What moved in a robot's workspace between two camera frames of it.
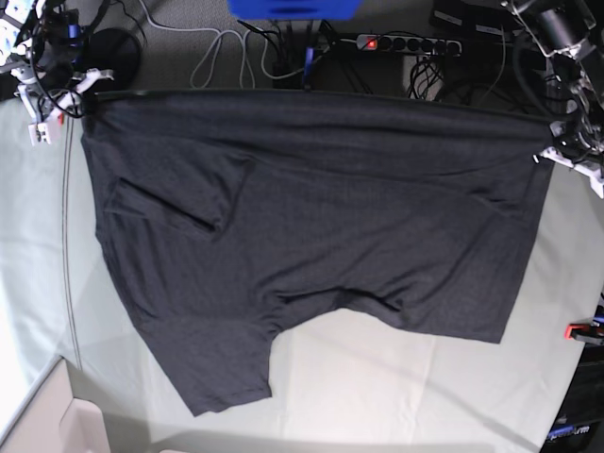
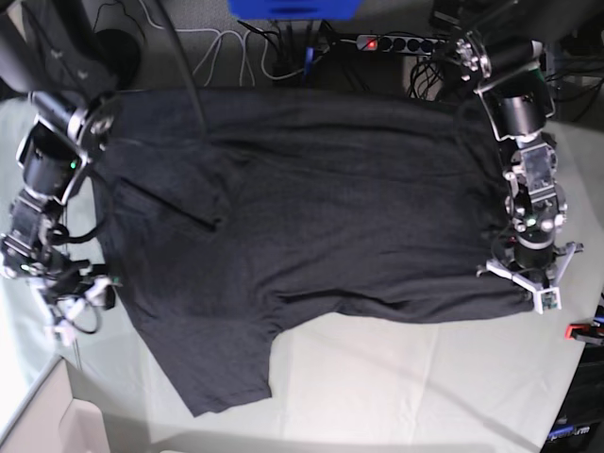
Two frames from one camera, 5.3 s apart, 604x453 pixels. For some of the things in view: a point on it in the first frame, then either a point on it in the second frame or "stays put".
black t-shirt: (224, 213) stays put
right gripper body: (576, 137) → (534, 235)
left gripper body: (57, 41) → (64, 277)
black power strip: (371, 41) stays put
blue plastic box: (295, 9) stays put
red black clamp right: (592, 332) stays put
